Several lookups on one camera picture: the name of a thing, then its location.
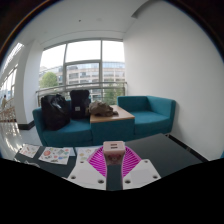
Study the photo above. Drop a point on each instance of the empty teal sofa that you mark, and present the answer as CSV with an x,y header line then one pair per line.
x,y
150,120

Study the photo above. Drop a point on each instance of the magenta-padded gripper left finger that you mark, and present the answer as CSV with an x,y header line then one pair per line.
x,y
86,175

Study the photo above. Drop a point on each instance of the person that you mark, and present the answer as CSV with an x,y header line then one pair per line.
x,y
4,101

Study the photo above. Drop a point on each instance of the teal block table, wooden top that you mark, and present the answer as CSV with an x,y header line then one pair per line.
x,y
111,130

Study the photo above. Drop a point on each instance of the teal sofa with bags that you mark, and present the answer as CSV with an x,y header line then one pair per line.
x,y
66,135

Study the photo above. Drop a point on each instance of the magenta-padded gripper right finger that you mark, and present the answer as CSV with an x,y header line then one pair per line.
x,y
143,173

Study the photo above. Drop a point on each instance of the sticker sheet with red circle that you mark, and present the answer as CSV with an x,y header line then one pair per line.
x,y
55,155

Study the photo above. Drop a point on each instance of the black backpack with label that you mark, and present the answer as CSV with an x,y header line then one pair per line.
x,y
79,103

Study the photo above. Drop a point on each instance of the metal window railing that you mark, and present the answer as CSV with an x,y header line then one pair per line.
x,y
66,87

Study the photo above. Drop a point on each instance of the brown jacket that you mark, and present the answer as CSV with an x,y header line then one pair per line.
x,y
101,109

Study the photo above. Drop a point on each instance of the pink charger block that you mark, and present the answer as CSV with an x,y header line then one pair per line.
x,y
113,151

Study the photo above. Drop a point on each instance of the black soft bag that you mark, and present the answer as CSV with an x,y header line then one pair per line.
x,y
55,111

